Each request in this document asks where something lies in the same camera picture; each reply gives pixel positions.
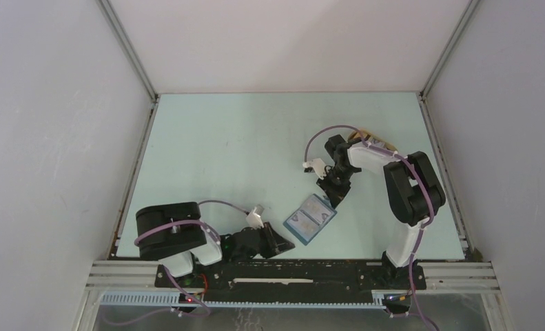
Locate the blue card holder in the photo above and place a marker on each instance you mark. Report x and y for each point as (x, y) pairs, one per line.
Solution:
(310, 218)

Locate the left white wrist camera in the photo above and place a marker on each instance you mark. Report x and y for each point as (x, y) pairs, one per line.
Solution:
(254, 217)

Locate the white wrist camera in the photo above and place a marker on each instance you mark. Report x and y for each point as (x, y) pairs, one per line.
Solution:
(316, 166)
(254, 217)

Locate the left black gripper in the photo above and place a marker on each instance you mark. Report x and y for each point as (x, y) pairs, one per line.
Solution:
(275, 244)

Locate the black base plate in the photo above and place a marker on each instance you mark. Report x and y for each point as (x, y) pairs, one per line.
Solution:
(298, 280)

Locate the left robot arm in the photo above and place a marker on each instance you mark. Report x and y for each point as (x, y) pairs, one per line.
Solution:
(176, 237)

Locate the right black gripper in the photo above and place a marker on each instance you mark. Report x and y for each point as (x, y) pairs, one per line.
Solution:
(335, 195)

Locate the silver VIP card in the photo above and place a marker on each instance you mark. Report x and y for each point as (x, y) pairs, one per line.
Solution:
(301, 224)

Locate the grey cable duct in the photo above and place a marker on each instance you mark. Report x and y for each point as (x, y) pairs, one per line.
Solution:
(176, 299)

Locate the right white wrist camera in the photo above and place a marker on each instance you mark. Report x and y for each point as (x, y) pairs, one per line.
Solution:
(316, 166)

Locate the beige oval tray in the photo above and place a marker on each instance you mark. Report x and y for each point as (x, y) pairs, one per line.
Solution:
(373, 139)

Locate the white card with stripe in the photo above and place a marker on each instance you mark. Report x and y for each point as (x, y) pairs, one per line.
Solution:
(318, 210)

